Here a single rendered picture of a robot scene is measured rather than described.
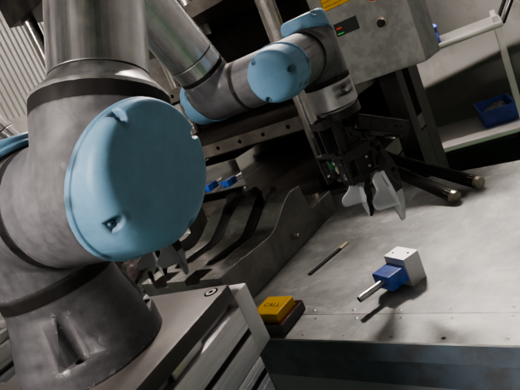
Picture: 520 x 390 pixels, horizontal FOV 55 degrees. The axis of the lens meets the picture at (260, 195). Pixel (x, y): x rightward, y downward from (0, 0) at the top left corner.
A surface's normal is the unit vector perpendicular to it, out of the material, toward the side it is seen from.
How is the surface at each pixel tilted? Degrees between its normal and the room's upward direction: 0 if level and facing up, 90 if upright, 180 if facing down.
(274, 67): 93
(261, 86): 93
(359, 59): 90
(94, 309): 72
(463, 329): 0
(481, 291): 0
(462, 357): 90
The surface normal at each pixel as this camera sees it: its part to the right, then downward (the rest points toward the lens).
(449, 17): -0.42, 0.39
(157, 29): 0.11, 0.62
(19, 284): 0.04, 0.25
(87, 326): 0.36, -0.26
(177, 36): 0.39, 0.40
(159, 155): 0.80, -0.06
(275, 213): -0.58, -0.59
